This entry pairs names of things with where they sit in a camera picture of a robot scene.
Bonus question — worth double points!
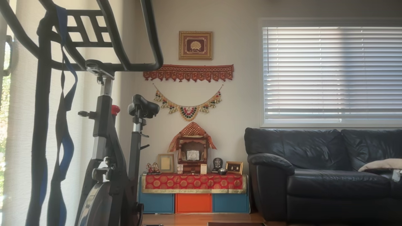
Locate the wooden shrine with canopy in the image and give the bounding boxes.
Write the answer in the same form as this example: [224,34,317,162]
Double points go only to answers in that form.
[167,122,217,174]

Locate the small gold framed picture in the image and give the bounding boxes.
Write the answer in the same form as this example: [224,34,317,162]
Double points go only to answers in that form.
[225,161,244,175]

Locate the red gold patterned cloth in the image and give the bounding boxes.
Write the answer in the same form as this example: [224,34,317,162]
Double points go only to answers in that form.
[141,174,247,194]

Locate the small colourful figurines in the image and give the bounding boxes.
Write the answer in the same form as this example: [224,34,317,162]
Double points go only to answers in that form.
[146,162,161,175]

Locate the blue storage bin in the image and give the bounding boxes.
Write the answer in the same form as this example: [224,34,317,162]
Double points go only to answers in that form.
[139,193,175,214]
[213,193,250,213]

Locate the black exercise bike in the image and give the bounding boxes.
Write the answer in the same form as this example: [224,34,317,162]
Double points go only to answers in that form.
[0,0,164,226]

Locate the dark floor rug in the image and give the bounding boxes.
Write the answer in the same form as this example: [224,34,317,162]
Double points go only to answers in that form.
[207,222,267,226]

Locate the black leather sofa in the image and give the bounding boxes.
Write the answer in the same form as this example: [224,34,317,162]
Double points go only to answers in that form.
[244,127,402,224]

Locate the white window blinds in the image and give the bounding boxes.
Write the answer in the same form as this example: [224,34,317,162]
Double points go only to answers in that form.
[263,27,402,123]

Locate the white sheer curtain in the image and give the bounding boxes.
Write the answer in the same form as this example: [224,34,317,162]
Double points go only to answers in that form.
[0,0,123,226]

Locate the beige cushion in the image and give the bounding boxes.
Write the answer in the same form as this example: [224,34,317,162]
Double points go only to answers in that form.
[358,159,402,172]

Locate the beaded garland wall hanging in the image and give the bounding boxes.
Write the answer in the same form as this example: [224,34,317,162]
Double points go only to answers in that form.
[153,83,224,122]

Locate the red embroidered wall hanging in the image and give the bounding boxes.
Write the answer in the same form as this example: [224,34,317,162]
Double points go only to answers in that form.
[143,64,234,83]

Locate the gold photo frame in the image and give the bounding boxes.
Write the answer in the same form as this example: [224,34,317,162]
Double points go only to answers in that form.
[157,153,175,173]

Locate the gold framed wall picture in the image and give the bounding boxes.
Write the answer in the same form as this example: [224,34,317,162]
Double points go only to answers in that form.
[179,31,213,60]

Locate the white window frame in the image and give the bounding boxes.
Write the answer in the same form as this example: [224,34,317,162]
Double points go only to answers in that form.
[259,18,402,128]

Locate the blue black hanging strap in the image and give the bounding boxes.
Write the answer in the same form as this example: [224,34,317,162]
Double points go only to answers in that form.
[25,5,79,226]

